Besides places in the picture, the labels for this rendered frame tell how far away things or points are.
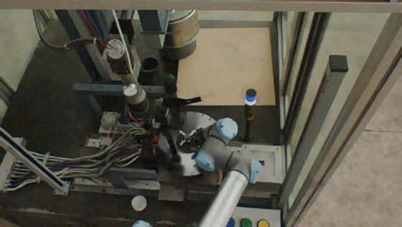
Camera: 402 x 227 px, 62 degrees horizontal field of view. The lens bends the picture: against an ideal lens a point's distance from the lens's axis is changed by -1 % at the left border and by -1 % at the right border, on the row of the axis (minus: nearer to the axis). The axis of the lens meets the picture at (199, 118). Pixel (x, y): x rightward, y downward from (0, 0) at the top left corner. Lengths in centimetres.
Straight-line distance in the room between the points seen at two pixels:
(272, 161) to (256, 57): 76
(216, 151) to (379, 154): 181
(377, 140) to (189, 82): 154
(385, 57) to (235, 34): 170
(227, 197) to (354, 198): 163
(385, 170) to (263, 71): 122
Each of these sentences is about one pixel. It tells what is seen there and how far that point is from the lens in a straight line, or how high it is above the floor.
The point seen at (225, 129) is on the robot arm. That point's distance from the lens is 119.
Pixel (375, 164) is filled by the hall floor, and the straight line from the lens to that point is 276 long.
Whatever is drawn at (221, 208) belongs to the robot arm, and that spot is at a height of 132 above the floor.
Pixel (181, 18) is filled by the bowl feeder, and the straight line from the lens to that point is 186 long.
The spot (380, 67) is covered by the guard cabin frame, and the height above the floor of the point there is 189.
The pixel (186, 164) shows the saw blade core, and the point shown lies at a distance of 152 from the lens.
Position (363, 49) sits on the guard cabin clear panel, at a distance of 75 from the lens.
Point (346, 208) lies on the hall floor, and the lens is 256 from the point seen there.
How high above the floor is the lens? 233
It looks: 58 degrees down
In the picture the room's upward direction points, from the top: 8 degrees counter-clockwise
